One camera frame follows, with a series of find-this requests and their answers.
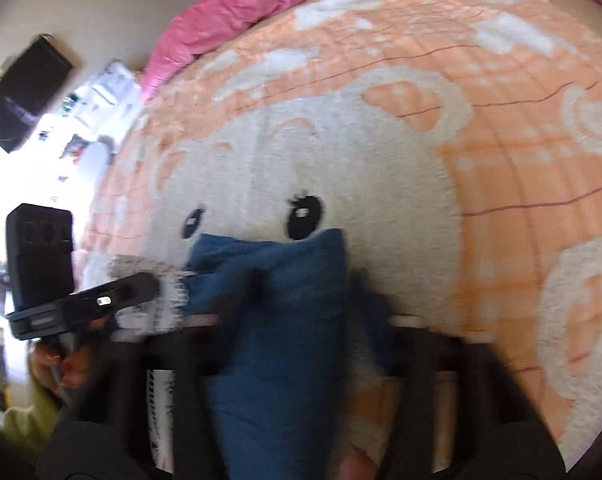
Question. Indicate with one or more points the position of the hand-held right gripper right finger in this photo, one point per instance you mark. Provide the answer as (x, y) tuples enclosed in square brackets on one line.
[(421, 400)]

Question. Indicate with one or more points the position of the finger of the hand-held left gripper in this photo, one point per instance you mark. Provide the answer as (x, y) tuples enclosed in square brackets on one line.
[(126, 292)]

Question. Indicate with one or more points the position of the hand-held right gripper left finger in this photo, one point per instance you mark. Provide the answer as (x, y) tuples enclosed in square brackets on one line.
[(193, 385)]

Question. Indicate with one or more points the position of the blue denim pants lace hem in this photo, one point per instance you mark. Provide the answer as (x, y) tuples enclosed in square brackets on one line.
[(281, 350)]

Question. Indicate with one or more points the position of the person's left forearm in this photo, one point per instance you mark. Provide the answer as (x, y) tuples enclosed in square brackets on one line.
[(28, 417)]

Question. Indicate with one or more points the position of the person's left hand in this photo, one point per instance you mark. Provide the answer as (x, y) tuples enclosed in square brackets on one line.
[(76, 365)]

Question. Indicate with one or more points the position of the white round chair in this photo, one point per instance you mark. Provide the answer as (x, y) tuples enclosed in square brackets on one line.
[(93, 160)]

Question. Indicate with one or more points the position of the white dresser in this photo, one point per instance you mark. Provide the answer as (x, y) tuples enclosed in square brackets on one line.
[(106, 95)]

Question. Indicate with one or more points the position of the peach printed blanket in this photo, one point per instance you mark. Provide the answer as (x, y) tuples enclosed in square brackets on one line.
[(481, 160)]

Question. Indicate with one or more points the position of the pink quilt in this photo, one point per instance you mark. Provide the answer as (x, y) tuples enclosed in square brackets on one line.
[(261, 5)]

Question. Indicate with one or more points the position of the black wall television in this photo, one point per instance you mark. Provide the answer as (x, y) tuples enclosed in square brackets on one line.
[(23, 92)]

